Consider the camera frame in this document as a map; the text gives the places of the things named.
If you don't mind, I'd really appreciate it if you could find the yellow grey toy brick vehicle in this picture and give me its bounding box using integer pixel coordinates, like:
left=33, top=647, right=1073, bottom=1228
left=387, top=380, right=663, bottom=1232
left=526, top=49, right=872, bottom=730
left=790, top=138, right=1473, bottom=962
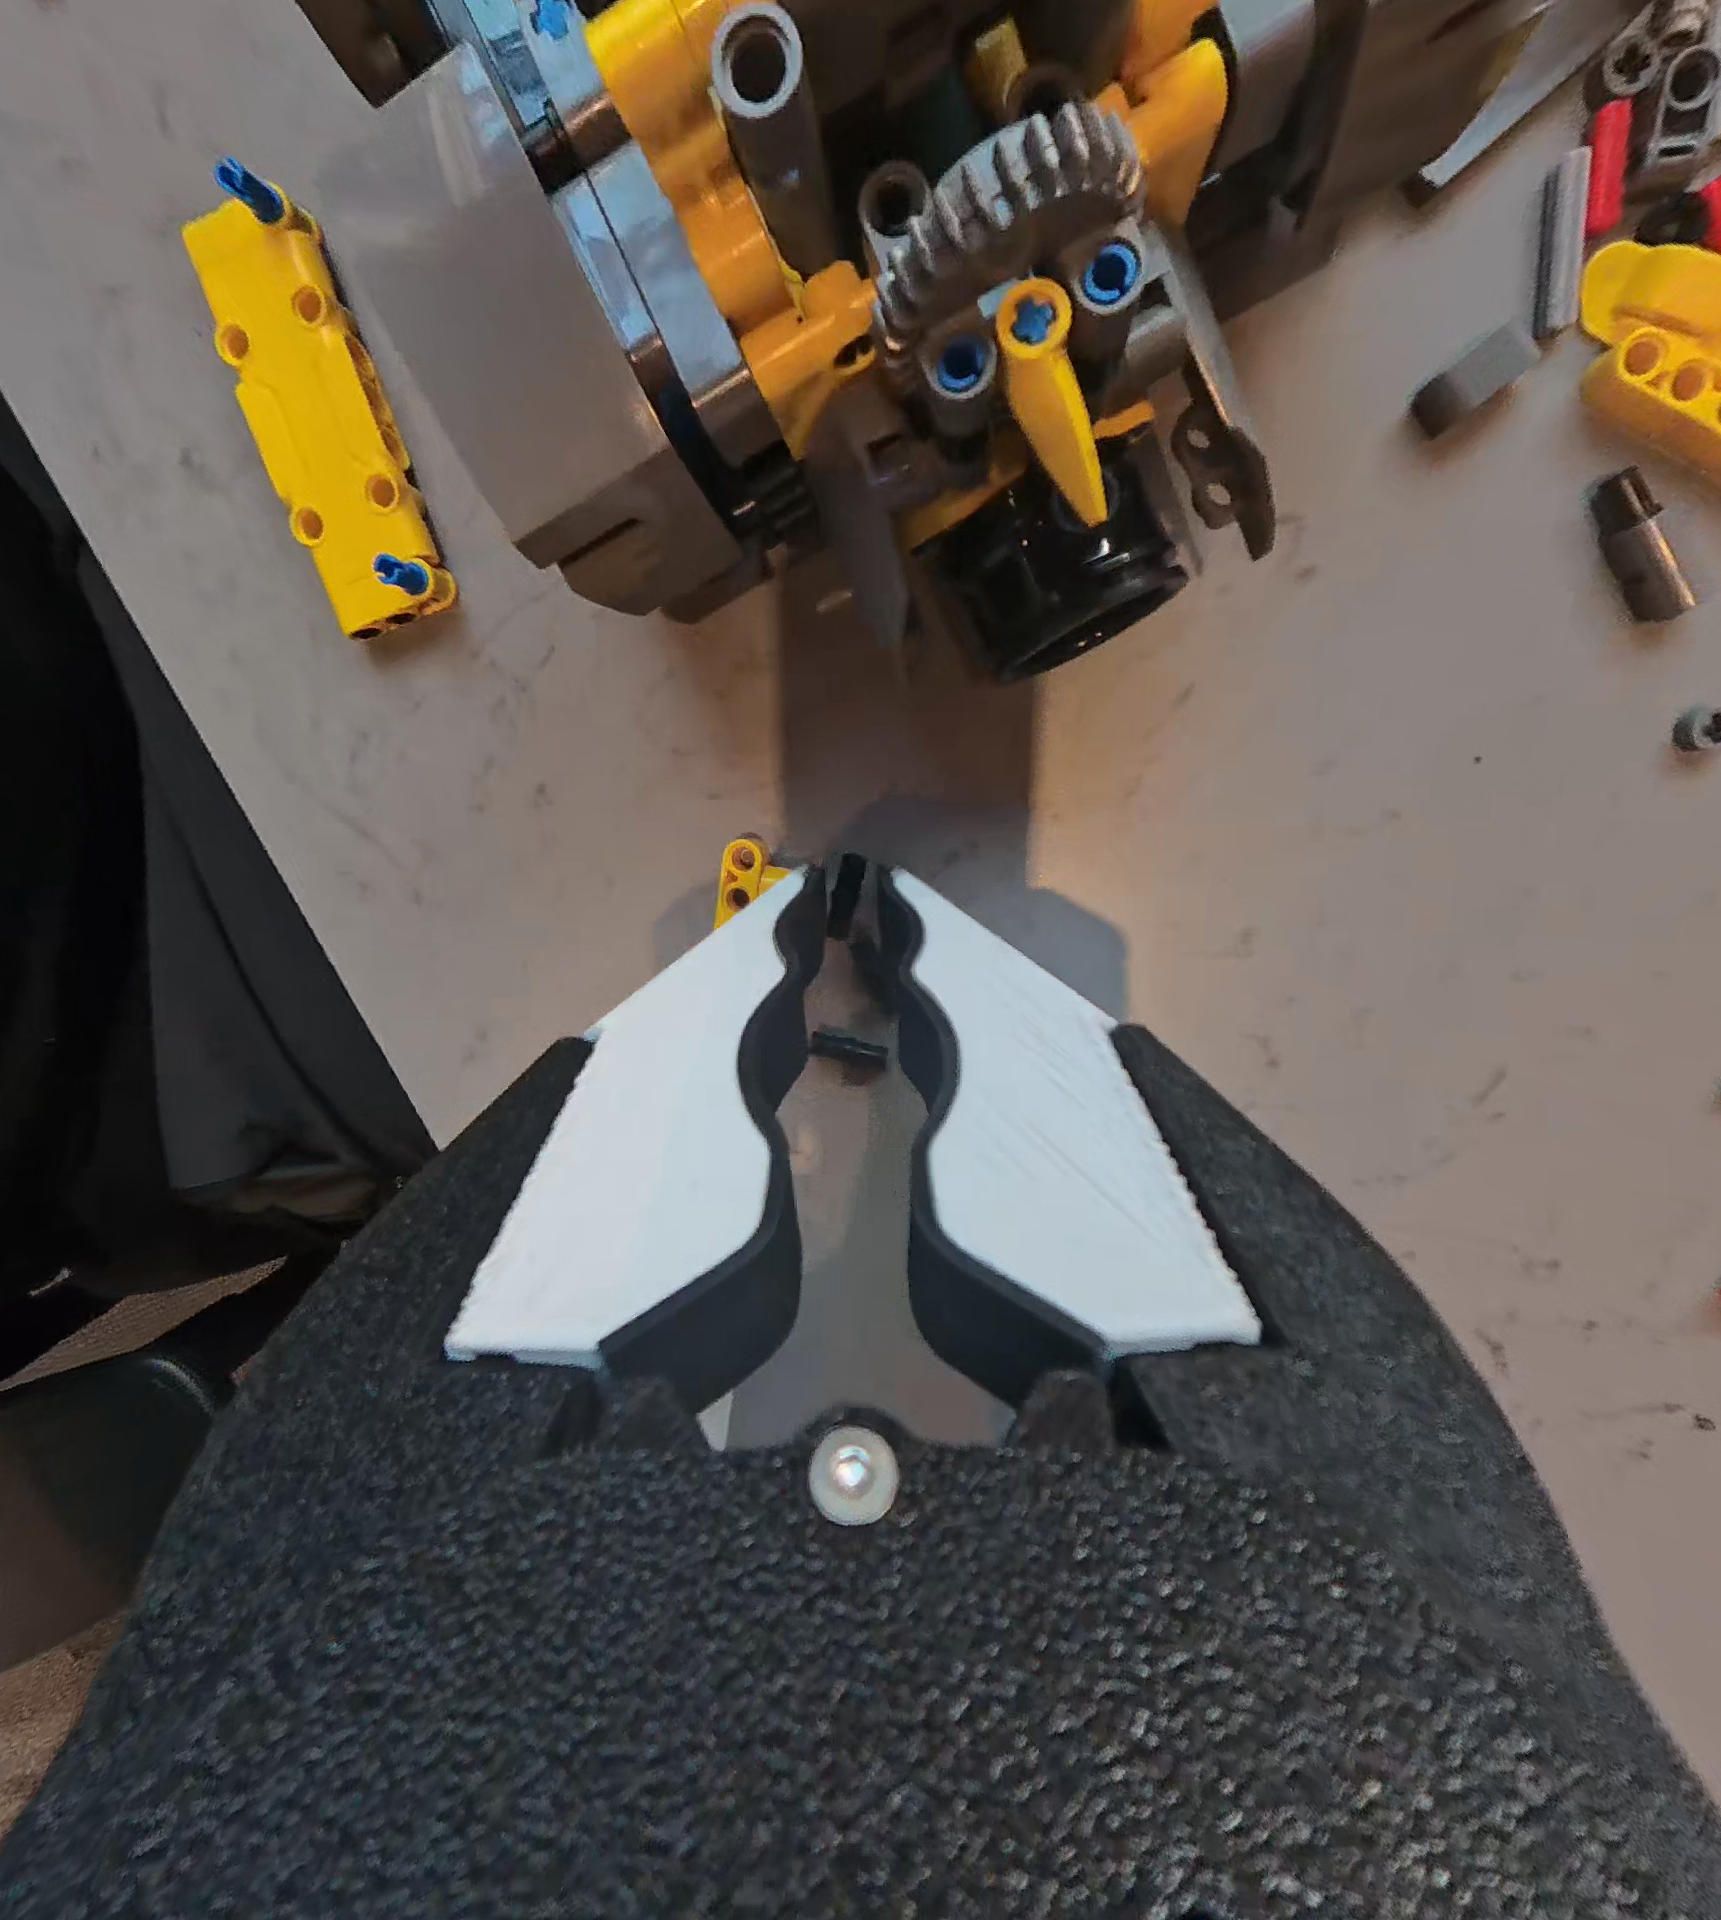
left=297, top=0, right=1552, bottom=686

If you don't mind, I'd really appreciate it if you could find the person's black clothing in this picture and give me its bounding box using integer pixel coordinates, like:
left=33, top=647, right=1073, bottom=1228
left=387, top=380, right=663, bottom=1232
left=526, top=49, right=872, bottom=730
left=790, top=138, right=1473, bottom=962
left=0, top=226, right=433, bottom=1442

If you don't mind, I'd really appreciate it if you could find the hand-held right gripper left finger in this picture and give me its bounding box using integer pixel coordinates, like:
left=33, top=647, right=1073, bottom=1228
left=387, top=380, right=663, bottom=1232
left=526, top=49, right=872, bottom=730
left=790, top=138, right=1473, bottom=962
left=445, top=866, right=822, bottom=1369

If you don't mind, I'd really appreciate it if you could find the grey desk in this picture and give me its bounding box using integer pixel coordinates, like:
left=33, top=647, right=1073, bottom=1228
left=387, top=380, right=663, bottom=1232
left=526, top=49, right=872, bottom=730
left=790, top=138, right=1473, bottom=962
left=0, top=0, right=1721, bottom=1893

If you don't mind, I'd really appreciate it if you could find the pile of brick parts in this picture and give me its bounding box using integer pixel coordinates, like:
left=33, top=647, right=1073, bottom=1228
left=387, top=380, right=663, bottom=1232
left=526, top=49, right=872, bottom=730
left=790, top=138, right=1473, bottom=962
left=1408, top=0, right=1721, bottom=438

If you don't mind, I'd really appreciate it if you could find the yellow rectangular brick block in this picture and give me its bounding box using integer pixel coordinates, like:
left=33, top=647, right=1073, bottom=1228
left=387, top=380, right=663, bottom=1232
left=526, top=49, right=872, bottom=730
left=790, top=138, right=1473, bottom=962
left=182, top=158, right=460, bottom=642

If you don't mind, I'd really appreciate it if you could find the dark grey pin connector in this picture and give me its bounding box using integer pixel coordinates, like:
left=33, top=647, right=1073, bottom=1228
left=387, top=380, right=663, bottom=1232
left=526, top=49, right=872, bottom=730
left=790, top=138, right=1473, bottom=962
left=1591, top=468, right=1695, bottom=624

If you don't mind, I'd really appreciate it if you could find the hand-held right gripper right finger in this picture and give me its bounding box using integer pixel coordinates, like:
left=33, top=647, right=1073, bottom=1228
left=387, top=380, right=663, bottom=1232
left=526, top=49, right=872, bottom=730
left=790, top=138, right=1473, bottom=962
left=875, top=870, right=1262, bottom=1359

